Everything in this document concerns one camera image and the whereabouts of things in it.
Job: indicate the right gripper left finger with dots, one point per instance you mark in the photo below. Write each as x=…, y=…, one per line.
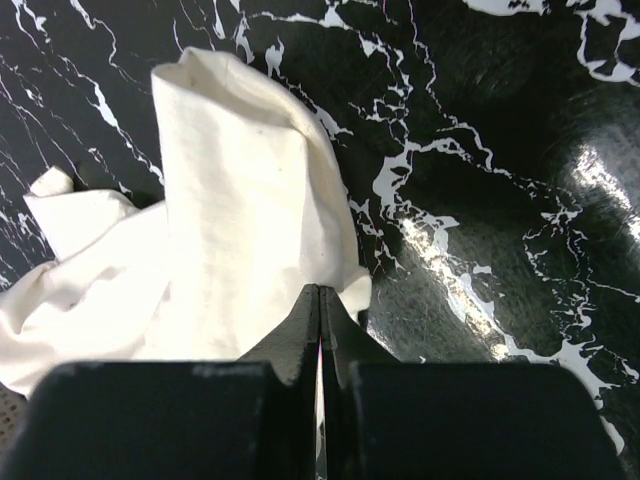
x=275, y=405

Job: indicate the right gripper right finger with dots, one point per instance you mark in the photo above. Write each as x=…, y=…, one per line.
x=345, y=345

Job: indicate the cream white t shirt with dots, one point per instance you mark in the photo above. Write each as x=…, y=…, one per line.
x=254, y=210

